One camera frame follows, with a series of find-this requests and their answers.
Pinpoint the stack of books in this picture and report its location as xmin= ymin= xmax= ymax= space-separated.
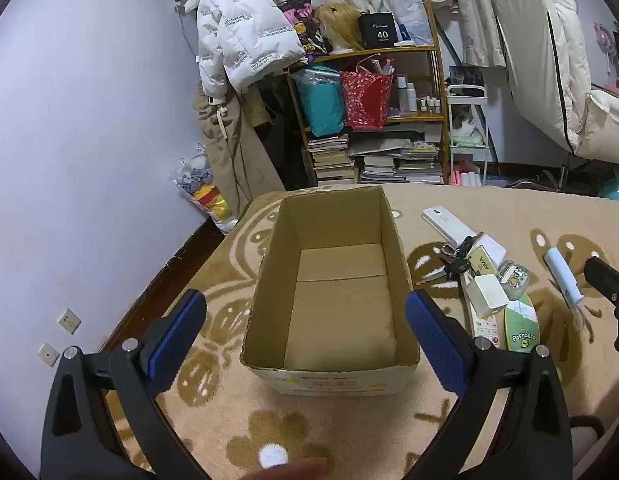
xmin=357 ymin=141 xmax=445 ymax=185
xmin=307 ymin=132 xmax=357 ymax=186

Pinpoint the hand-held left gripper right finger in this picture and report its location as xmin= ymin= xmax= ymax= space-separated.
xmin=404 ymin=288 xmax=573 ymax=480

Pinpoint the khaki coat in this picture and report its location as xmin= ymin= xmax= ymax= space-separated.
xmin=192 ymin=82 xmax=288 ymax=221

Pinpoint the wooden shelf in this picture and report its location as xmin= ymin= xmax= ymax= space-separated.
xmin=284 ymin=0 xmax=450 ymax=191

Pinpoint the clear plastic bag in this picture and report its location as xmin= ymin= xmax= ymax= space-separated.
xmin=384 ymin=0 xmax=433 ymax=46

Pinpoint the person's left hand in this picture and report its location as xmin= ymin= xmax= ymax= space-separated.
xmin=252 ymin=459 xmax=331 ymax=480

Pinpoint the white remote with number buttons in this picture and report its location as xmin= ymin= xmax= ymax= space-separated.
xmin=459 ymin=275 xmax=505 ymax=351

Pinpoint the plastic bag of plush toys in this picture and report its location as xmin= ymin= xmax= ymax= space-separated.
xmin=170 ymin=142 xmax=238 ymax=233

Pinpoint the small cream box yellow label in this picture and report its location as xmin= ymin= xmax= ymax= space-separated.
xmin=467 ymin=244 xmax=507 ymax=276

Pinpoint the light blue slim device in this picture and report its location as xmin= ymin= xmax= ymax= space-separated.
xmin=543 ymin=247 xmax=590 ymax=331

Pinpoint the pink fan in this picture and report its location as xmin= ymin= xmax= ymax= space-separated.
xmin=592 ymin=22 xmax=615 ymax=56

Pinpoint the cartoon earphone case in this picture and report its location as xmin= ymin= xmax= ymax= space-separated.
xmin=497 ymin=260 xmax=533 ymax=302

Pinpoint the cream padded coat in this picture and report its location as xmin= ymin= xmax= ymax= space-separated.
xmin=488 ymin=0 xmax=619 ymax=167

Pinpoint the white trolley cart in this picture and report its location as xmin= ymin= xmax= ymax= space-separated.
xmin=445 ymin=82 xmax=490 ymax=187

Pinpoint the blonde wig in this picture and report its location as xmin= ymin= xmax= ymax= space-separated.
xmin=314 ymin=1 xmax=365 ymax=52

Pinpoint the green Pochacco packet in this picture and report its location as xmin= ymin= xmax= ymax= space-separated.
xmin=502 ymin=292 xmax=540 ymax=358

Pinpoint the red gift bag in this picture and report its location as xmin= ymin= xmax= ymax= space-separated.
xmin=339 ymin=57 xmax=395 ymax=131

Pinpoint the grey cardboard sheet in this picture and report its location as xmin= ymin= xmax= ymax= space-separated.
xmin=349 ymin=137 xmax=425 ymax=157

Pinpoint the cardboard box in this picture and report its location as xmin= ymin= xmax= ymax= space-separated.
xmin=240 ymin=185 xmax=421 ymax=397

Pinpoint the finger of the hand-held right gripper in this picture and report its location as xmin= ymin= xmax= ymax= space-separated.
xmin=583 ymin=256 xmax=619 ymax=356

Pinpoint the white charger block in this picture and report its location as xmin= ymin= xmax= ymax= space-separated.
xmin=467 ymin=274 xmax=509 ymax=320

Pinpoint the black box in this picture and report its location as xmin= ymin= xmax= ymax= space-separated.
xmin=358 ymin=11 xmax=397 ymax=50

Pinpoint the white puffer jacket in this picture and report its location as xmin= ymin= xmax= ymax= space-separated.
xmin=184 ymin=0 xmax=306 ymax=98

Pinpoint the pale green packet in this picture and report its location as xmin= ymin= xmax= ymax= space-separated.
xmin=449 ymin=127 xmax=487 ymax=148

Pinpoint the pink and black printed bag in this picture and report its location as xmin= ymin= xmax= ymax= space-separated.
xmin=277 ymin=0 xmax=333 ymax=56

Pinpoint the teal bag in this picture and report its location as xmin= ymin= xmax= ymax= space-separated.
xmin=292 ymin=67 xmax=347 ymax=137

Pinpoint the bunch of keys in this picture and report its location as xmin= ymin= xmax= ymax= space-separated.
xmin=420 ymin=231 xmax=485 ymax=283

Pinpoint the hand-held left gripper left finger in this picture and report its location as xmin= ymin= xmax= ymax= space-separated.
xmin=40 ymin=288 xmax=213 ymax=480

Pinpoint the plain white remote control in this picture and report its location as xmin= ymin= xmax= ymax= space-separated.
xmin=422 ymin=205 xmax=477 ymax=251

